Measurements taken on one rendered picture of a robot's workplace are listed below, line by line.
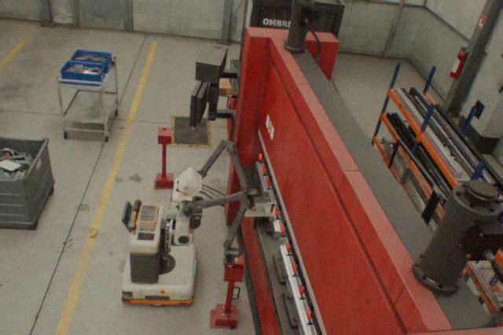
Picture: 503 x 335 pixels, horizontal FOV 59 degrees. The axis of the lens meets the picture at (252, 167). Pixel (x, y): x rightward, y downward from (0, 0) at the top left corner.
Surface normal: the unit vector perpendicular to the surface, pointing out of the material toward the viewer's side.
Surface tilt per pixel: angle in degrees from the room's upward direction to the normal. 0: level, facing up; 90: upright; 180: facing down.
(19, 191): 90
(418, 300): 0
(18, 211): 90
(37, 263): 0
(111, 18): 90
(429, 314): 0
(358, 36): 90
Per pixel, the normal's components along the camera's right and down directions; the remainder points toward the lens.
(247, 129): 0.16, 0.58
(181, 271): 0.13, -0.81
